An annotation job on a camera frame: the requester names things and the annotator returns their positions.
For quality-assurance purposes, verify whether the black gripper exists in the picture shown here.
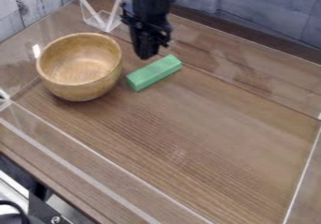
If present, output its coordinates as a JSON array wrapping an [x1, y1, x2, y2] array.
[[120, 0, 171, 60]]

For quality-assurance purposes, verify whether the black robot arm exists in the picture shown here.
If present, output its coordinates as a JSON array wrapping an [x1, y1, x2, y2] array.
[[120, 0, 172, 60]]

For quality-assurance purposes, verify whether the black metal clamp bracket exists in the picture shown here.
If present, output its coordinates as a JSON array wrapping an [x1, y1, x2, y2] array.
[[28, 191, 83, 224]]

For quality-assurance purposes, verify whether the wooden bowl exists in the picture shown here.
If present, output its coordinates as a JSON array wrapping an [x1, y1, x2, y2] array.
[[36, 33, 121, 102]]

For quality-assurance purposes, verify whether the clear acrylic corner bracket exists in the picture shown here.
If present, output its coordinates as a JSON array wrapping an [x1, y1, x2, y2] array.
[[79, 0, 121, 33]]

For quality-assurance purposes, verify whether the black cable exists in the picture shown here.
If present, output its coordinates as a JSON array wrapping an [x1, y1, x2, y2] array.
[[0, 199, 31, 224]]

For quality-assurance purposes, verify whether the clear acrylic enclosure wall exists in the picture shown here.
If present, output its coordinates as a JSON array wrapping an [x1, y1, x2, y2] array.
[[0, 84, 318, 224]]

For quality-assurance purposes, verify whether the green rectangular block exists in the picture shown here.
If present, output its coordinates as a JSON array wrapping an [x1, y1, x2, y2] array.
[[125, 54, 182, 92]]

